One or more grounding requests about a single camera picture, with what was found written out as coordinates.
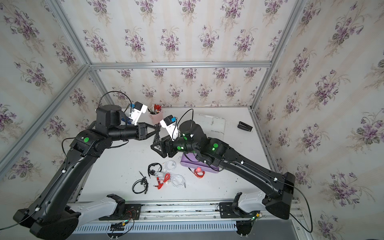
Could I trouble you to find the red scissors in cup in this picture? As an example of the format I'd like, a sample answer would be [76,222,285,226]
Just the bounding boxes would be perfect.
[153,104,162,114]

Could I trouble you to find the aluminium front rail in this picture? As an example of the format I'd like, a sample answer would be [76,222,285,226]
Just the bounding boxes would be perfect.
[53,198,304,224]

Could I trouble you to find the black stapler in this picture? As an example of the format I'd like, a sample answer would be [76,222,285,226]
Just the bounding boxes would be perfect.
[237,121,253,132]

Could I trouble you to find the purple top drawer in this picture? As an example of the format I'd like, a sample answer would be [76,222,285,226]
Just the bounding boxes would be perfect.
[180,153,219,173]

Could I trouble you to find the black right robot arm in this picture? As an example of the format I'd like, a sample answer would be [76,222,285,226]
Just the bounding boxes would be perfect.
[151,120,299,224]

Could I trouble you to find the pink pen cup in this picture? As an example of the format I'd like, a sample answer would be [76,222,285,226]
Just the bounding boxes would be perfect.
[150,110,164,125]

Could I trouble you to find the black wired earphones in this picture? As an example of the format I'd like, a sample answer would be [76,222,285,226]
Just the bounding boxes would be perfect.
[147,163,163,178]
[132,172,149,195]

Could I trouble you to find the white drawer cabinet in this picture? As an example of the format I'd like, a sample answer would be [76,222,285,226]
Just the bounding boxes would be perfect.
[194,114,226,141]

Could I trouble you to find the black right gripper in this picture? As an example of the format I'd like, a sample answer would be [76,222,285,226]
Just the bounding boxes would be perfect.
[149,132,201,160]

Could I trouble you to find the white wired earphones coiled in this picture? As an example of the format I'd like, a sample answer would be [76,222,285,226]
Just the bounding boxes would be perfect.
[171,174,186,188]

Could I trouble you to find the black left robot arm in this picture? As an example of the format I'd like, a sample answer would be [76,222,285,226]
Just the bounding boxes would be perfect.
[13,105,160,240]

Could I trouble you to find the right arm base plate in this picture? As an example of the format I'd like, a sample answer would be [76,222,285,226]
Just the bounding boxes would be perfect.
[218,202,261,219]

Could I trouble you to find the red wired earphones coiled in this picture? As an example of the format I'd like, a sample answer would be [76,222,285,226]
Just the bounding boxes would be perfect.
[188,167,205,179]

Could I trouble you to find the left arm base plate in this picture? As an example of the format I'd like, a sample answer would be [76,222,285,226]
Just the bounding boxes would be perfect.
[99,204,142,221]

